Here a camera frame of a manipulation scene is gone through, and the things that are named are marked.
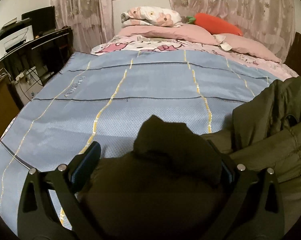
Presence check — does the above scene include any dark olive hooded puffer jacket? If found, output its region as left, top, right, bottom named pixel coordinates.
left=78, top=76, right=301, bottom=239

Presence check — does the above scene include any dark wooden headboard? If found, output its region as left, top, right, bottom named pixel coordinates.
left=285, top=32, right=301, bottom=76

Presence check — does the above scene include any black computer desk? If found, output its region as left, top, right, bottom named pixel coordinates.
left=0, top=27, right=74, bottom=85

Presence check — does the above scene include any white desktop computer tower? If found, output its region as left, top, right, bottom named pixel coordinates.
left=14, top=67, right=54, bottom=105

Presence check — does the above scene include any orange carrot plush pillow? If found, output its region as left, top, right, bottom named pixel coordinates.
left=186, top=12, right=243, bottom=36

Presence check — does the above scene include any black computer monitor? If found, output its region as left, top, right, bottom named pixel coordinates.
left=21, top=6, right=56, bottom=38

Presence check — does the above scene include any pink lace curtain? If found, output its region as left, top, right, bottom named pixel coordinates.
left=51, top=0, right=114, bottom=53
left=170, top=0, right=295, bottom=61

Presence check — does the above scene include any white printer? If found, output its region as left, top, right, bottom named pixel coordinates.
left=0, top=18, right=34, bottom=59

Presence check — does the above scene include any brown wooden side cabinet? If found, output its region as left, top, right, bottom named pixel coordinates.
left=0, top=75, right=24, bottom=137

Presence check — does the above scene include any pink cartoon print bedsheet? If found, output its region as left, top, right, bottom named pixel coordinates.
left=90, top=35, right=299, bottom=80

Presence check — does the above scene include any blue plaid bed blanket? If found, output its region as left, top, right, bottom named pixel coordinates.
left=0, top=50, right=281, bottom=232

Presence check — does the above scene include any pink pillow left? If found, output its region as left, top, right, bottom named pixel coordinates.
left=118, top=24, right=219, bottom=46

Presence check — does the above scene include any pink lace curtain right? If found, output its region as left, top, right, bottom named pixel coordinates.
left=170, top=0, right=295, bottom=61

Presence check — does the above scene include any pink lace curtain left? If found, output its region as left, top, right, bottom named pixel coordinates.
left=51, top=0, right=114, bottom=53

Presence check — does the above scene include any pink pillow right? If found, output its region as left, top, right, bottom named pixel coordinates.
left=213, top=34, right=281, bottom=63

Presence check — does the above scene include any pink pillow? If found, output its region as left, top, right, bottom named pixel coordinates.
left=213, top=34, right=281, bottom=63
left=118, top=24, right=219, bottom=46

